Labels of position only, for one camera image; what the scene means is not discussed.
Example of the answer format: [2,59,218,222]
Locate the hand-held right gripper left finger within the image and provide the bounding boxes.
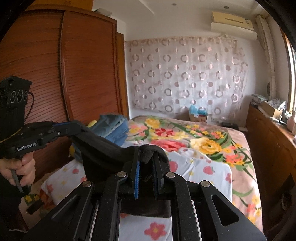
[23,148,141,241]

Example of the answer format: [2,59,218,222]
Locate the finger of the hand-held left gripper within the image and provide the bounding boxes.
[51,120,82,131]
[55,126,88,141]

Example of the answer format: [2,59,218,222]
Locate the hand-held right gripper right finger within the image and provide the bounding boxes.
[153,153,267,241]

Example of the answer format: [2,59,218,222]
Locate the black pants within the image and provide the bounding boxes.
[70,128,172,219]

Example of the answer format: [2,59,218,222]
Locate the person's left forearm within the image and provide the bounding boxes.
[0,175,28,233]

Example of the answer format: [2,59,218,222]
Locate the person's left hand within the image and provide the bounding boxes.
[0,152,36,194]

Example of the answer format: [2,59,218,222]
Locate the yellow cloth item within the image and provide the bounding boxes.
[69,143,82,161]

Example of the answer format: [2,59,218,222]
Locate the folded light blue jeans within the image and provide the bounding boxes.
[89,113,128,137]

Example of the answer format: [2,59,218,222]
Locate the strawberry print sheet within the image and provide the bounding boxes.
[38,146,233,241]

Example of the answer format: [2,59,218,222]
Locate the wooden wardrobe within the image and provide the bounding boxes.
[0,4,130,186]

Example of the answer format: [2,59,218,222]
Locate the floral blanket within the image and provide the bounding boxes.
[120,115,263,232]

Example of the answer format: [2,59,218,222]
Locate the cardboard box with blue items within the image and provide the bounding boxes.
[188,105,208,123]

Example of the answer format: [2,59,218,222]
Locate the wooden side cabinet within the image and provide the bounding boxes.
[245,102,296,233]

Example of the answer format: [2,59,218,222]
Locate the white box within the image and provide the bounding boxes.
[93,8,111,16]

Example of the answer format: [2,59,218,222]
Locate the open cardboard box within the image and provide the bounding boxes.
[258,100,286,119]

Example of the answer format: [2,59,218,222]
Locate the pink bottle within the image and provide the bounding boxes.
[287,110,296,133]

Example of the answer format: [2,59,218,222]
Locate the bunched window curtain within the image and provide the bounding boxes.
[255,14,278,100]

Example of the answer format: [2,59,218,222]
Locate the window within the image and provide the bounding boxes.
[279,25,296,113]

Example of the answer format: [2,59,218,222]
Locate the beige air conditioner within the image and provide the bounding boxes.
[211,11,258,39]

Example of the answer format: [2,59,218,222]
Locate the circle pattern wall curtain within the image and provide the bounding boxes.
[125,35,250,121]

